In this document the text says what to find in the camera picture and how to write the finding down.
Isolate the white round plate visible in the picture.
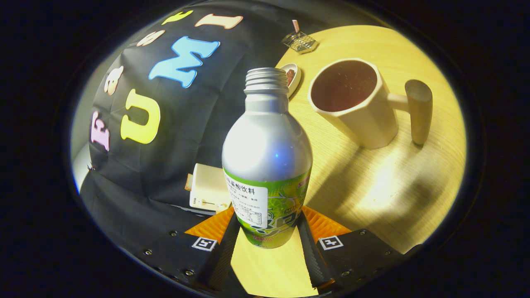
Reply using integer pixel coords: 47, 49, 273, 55
280, 63, 302, 99

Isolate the silver green juice bottle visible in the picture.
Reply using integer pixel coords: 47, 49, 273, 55
222, 67, 313, 249

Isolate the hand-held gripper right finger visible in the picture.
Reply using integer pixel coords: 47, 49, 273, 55
296, 206, 423, 295

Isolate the cream cup with wooden handle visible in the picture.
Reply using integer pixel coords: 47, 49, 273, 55
308, 58, 434, 150

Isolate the wooden table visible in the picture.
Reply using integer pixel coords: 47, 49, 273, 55
230, 25, 467, 298

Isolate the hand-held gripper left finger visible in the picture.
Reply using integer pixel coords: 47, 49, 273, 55
141, 206, 241, 292

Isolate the black backdrop cloth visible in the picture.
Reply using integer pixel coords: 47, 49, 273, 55
79, 4, 332, 298

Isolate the wire mesh holder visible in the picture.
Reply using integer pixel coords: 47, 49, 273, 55
282, 31, 319, 54

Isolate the white toaster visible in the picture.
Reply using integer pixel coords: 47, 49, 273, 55
189, 163, 232, 214

